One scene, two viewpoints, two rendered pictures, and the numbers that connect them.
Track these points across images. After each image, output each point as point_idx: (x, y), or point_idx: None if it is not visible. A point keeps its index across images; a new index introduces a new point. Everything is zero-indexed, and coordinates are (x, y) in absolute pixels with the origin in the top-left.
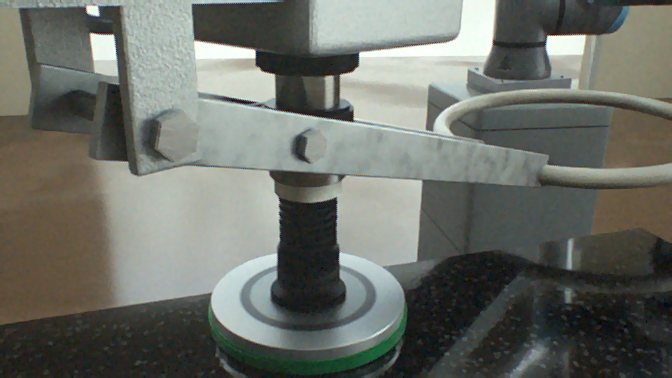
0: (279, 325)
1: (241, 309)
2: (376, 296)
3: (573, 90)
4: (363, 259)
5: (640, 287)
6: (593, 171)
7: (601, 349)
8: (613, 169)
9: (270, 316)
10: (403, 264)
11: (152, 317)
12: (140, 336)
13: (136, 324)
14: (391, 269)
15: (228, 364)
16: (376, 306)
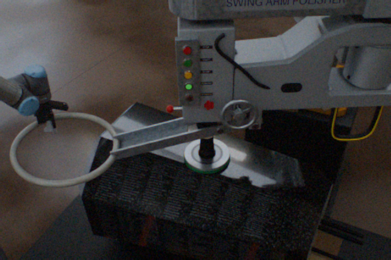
0: (220, 148)
1: (223, 155)
2: (196, 144)
3: (14, 155)
4: (184, 155)
5: (140, 126)
6: (112, 128)
7: None
8: (109, 125)
9: (219, 151)
10: (170, 158)
11: (236, 173)
12: (242, 169)
13: (241, 173)
14: (175, 158)
15: (231, 154)
16: (199, 143)
